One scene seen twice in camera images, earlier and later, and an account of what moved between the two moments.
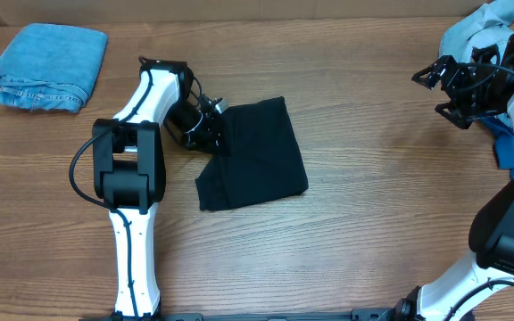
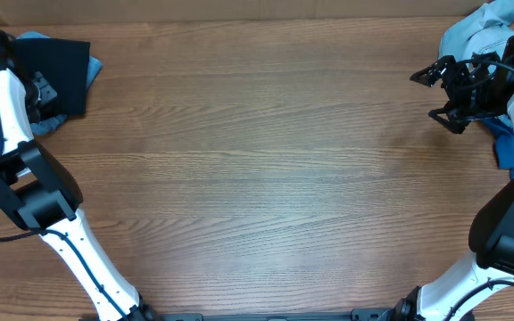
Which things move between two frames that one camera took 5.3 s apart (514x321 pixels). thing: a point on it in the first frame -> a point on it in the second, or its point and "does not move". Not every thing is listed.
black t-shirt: [264, 159] -> [64, 65]
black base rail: [395, 315] does not move
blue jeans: [51, 67] -> [94, 70]
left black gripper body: [212, 129] -> [45, 92]
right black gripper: [450, 87] does not move
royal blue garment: [504, 144] does not move
